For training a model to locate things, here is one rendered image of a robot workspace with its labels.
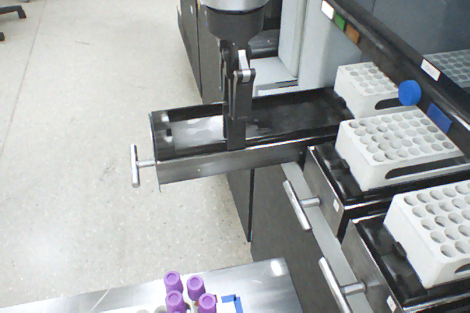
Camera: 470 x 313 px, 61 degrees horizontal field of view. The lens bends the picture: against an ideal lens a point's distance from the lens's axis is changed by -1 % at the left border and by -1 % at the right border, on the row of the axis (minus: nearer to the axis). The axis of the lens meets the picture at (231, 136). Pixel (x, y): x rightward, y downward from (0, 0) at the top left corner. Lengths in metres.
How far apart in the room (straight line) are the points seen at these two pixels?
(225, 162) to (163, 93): 1.59
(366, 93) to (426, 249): 0.30
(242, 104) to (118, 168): 1.31
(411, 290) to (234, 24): 0.37
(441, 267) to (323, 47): 0.44
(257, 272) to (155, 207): 1.17
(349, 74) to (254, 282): 0.42
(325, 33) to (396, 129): 0.23
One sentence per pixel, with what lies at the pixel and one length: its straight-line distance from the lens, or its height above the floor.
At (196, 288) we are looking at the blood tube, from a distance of 0.35.
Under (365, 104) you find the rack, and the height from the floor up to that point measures 0.85.
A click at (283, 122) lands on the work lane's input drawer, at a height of 0.80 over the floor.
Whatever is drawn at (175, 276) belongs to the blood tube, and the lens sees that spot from 0.36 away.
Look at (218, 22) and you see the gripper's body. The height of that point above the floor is 1.03.
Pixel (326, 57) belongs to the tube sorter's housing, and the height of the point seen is 0.87.
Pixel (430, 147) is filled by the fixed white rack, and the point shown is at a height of 0.86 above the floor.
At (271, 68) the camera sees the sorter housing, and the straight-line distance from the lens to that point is 0.99.
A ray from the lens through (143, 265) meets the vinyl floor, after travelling 1.49.
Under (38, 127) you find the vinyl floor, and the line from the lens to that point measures 2.18.
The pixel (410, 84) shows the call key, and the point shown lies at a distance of 0.50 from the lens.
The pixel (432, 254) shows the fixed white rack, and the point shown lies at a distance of 0.50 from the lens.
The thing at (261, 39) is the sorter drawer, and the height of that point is 0.78.
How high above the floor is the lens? 1.25
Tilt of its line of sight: 41 degrees down
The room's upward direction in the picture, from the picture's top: straight up
